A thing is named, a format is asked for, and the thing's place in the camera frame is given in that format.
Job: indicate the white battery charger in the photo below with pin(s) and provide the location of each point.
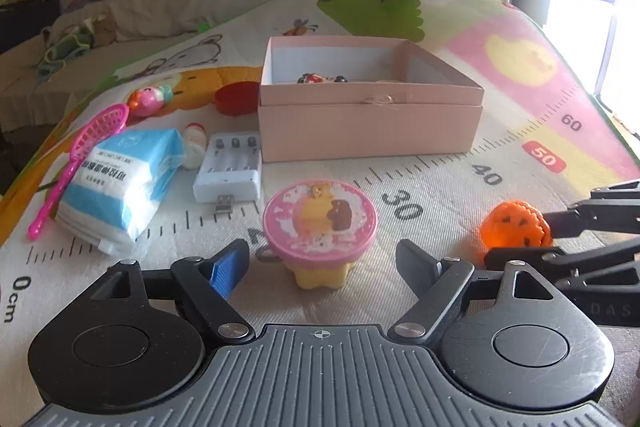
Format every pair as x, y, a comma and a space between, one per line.
227, 177

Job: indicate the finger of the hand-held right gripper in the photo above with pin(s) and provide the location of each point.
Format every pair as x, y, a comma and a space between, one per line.
565, 222
505, 255

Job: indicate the small santa figurine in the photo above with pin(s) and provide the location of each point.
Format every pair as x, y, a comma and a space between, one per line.
193, 143

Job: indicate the yellow cup with pink lid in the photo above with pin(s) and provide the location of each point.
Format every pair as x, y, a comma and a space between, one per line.
320, 217

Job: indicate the green toy bundle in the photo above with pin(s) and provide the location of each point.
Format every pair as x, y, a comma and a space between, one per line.
65, 47

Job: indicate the red plastic cup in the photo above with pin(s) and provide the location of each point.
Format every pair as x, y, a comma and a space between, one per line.
237, 100

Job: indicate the blue white tissue pack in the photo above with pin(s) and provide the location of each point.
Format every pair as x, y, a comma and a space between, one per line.
115, 187

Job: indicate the printed play mat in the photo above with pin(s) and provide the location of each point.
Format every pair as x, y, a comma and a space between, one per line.
500, 107

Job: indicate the pink plastic net scoop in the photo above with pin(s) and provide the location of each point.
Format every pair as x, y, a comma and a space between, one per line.
55, 193

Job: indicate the pink cardboard box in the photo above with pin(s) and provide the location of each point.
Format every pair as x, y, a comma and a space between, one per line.
370, 127

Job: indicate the small red black toy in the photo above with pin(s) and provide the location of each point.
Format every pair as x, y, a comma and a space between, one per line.
320, 79

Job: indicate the black cabinet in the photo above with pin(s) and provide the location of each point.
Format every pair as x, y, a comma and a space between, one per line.
25, 7

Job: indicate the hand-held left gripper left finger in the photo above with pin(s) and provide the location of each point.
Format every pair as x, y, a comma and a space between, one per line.
231, 268

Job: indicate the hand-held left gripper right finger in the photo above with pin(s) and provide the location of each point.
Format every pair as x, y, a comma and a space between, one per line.
411, 266

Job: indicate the orange pumpkin toy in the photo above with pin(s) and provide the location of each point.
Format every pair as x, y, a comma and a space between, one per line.
510, 223

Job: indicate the pink green fish toy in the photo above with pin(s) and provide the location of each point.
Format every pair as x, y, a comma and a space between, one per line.
145, 100

